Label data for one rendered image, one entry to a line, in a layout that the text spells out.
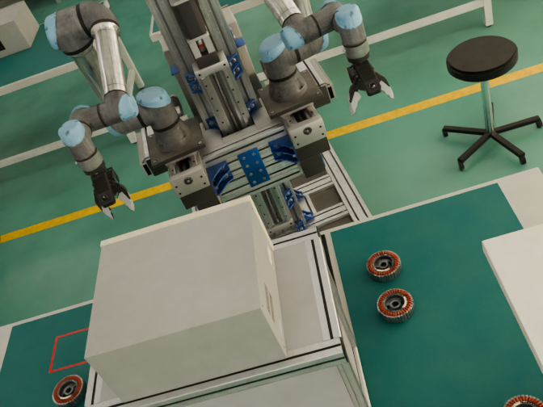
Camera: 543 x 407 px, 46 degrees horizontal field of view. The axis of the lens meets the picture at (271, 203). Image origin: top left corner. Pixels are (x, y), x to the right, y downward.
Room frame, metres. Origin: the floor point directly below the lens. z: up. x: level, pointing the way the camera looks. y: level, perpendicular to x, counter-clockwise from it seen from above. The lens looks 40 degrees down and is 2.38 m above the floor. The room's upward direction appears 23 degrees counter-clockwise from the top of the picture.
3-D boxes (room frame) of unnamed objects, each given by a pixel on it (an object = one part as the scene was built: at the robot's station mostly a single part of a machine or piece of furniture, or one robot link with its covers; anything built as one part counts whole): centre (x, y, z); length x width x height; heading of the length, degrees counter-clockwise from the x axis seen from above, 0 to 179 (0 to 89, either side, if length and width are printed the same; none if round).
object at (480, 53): (2.62, -1.27, 0.28); 0.54 x 0.49 x 0.56; 170
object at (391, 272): (1.43, -0.26, 0.77); 0.11 x 0.11 x 0.04
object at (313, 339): (1.20, 0.28, 1.09); 0.68 x 0.44 x 0.05; 80
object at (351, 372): (1.06, -0.03, 0.91); 0.28 x 0.03 x 0.32; 170
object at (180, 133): (2.24, 0.25, 1.09); 0.15 x 0.15 x 0.10
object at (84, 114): (1.87, 0.43, 1.45); 0.11 x 0.11 x 0.08; 81
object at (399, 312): (1.26, -0.23, 0.77); 0.11 x 0.11 x 0.04
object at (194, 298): (1.20, 0.29, 1.22); 0.44 x 0.39 x 0.20; 80
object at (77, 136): (1.77, 0.46, 1.45); 0.09 x 0.08 x 0.11; 171
